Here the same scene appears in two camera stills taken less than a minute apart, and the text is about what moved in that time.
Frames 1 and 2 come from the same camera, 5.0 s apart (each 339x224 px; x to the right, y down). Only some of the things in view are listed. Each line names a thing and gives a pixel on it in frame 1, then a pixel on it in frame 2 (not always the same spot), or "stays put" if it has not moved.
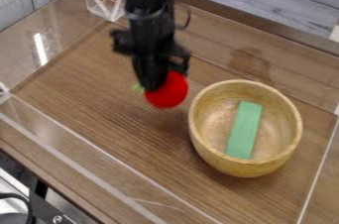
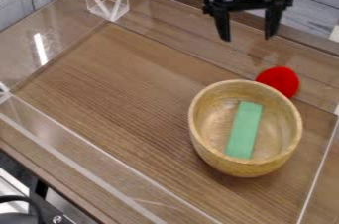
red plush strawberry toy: [171, 94] to [282, 78]
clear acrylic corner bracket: [107, 8] stays put
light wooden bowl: [278, 130] stays put
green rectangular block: [244, 133] stays put
